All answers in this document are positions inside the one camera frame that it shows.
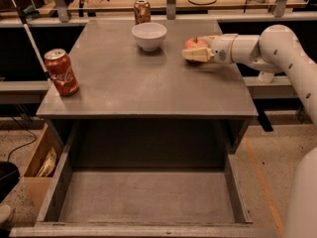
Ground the white pole with black clamp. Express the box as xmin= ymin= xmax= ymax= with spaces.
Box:
xmin=11 ymin=0 xmax=52 ymax=83

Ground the black round object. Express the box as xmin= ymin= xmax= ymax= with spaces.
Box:
xmin=0 ymin=161 xmax=20 ymax=202

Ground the open grey drawer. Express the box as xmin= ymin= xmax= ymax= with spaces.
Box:
xmin=11 ymin=119 xmax=277 ymax=238

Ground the clear sanitizer bottle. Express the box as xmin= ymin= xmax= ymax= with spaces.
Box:
xmin=258 ymin=71 xmax=274 ymax=84

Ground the cardboard box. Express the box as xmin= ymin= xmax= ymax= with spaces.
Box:
xmin=22 ymin=125 xmax=63 ymax=213

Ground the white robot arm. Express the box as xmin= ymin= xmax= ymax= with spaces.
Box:
xmin=181 ymin=25 xmax=317 ymax=238

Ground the red apple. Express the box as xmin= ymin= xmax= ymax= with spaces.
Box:
xmin=183 ymin=38 xmax=203 ymax=50

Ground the white ceramic bowl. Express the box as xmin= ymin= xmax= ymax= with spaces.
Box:
xmin=132 ymin=23 xmax=167 ymax=52

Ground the red coke can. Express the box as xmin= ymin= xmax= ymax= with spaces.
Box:
xmin=45 ymin=49 xmax=79 ymax=96

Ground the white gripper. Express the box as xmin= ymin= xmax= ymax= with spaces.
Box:
xmin=181 ymin=34 xmax=238 ymax=64

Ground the black floor cable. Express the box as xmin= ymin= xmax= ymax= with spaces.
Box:
xmin=6 ymin=104 xmax=39 ymax=162

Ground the grey cabinet table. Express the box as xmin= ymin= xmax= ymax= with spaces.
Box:
xmin=35 ymin=18 xmax=260 ymax=154

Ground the yellow snack bag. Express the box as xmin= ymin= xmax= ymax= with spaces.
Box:
xmin=37 ymin=148 xmax=57 ymax=178

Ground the brown patterned drink can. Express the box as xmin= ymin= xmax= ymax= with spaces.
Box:
xmin=134 ymin=0 xmax=151 ymax=25

